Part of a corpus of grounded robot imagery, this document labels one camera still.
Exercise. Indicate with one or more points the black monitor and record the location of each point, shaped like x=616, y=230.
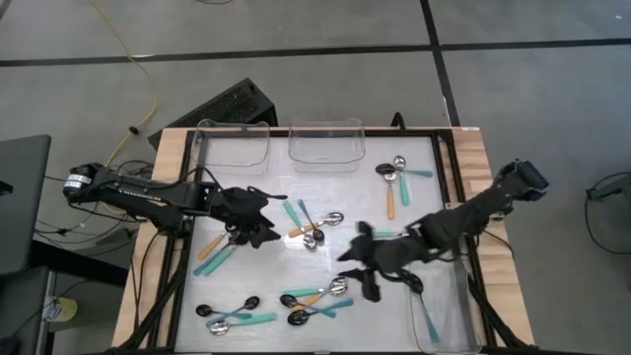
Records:
x=22, y=207

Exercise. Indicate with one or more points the black table-edge clamp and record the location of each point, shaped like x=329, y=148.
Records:
x=398, y=120

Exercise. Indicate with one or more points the yellow round disc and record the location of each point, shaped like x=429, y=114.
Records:
x=66, y=308

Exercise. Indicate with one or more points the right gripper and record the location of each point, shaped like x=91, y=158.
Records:
x=394, y=254

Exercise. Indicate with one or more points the clear plastic bin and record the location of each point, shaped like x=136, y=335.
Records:
x=236, y=158
x=325, y=153
x=453, y=315

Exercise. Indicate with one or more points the black perforated crate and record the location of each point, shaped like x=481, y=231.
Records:
x=227, y=106

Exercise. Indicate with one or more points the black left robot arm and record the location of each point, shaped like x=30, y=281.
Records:
x=148, y=194

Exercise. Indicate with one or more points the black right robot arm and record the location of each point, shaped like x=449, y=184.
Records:
x=468, y=217

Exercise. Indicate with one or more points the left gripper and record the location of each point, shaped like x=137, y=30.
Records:
x=241, y=207

